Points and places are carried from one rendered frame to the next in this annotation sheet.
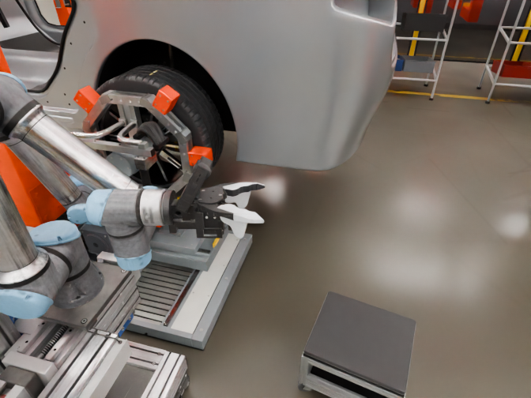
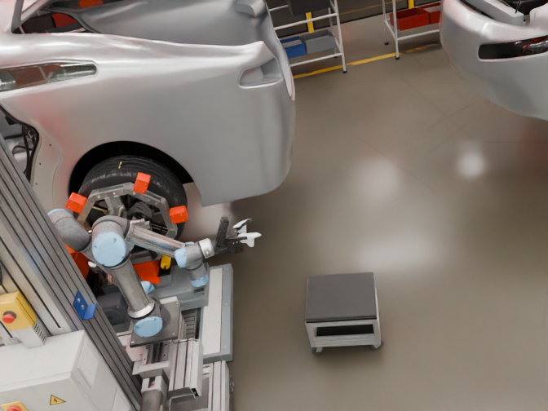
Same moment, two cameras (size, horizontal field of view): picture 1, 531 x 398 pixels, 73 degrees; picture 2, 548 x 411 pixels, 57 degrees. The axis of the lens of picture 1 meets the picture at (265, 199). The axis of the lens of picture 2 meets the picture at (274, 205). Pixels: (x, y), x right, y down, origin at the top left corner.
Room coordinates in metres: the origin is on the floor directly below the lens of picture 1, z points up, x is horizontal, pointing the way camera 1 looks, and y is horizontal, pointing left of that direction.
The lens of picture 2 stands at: (-1.10, 0.24, 2.48)
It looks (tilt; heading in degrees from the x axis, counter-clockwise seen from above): 35 degrees down; 349
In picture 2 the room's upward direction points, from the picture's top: 14 degrees counter-clockwise
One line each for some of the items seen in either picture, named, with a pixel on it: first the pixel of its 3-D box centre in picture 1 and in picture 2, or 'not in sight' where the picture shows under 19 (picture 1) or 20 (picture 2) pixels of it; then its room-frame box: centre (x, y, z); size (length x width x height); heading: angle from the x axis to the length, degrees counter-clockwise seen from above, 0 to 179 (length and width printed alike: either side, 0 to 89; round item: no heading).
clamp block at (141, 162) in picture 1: (145, 159); not in sight; (1.32, 0.50, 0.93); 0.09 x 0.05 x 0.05; 165
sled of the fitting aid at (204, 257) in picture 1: (181, 239); (173, 289); (1.72, 0.53, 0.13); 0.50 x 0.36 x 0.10; 75
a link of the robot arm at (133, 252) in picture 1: (133, 238); (196, 270); (0.61, 0.30, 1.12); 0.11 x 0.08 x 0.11; 0
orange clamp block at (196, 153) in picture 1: (200, 156); (178, 214); (1.49, 0.30, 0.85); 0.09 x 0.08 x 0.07; 75
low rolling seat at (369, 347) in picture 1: (356, 356); (343, 313); (0.90, -0.40, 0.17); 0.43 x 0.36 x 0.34; 65
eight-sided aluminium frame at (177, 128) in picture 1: (140, 148); (127, 226); (1.57, 0.61, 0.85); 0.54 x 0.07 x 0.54; 75
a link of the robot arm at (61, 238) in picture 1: (58, 248); (143, 298); (0.72, 0.56, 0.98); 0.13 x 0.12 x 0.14; 0
